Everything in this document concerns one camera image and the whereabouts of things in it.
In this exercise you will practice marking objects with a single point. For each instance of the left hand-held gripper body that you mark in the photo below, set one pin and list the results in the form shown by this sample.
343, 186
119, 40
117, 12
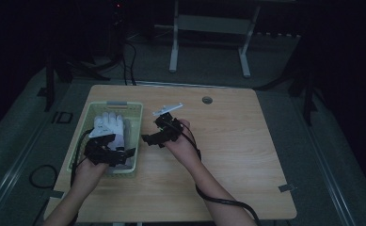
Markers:
102, 153

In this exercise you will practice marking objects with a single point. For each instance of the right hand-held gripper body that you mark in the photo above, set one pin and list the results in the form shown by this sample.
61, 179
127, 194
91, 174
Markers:
169, 128

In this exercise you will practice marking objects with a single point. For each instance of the lavender glove with white fingers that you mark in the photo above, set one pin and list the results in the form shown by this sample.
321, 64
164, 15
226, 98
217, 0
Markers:
111, 124

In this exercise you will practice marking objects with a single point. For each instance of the pale green plastic basket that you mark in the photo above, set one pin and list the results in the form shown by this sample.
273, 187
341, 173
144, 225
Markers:
133, 109

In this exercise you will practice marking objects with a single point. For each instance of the person's right hand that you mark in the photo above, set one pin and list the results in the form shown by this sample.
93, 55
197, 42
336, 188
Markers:
185, 150

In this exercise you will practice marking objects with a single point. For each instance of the person's left hand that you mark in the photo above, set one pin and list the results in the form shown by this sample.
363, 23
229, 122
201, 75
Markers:
88, 177

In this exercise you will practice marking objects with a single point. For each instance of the round grey table grommet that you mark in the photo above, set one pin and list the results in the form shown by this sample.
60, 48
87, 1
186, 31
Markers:
207, 100

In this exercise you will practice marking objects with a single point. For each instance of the grey tape piece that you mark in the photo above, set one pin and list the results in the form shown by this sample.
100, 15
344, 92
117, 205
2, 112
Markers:
56, 194
286, 188

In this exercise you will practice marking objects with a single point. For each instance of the black metal stand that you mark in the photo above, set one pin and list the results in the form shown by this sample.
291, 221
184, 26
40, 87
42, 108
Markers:
307, 103
49, 88

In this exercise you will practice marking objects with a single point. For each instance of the dark device with red light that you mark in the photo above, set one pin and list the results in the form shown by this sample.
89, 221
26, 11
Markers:
118, 9

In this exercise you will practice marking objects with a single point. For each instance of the black rectangular floor bracket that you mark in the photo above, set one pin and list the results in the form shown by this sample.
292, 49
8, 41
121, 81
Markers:
54, 117

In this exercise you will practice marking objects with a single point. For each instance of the white metal desk frame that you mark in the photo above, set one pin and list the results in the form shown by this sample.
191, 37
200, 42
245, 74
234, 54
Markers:
212, 24

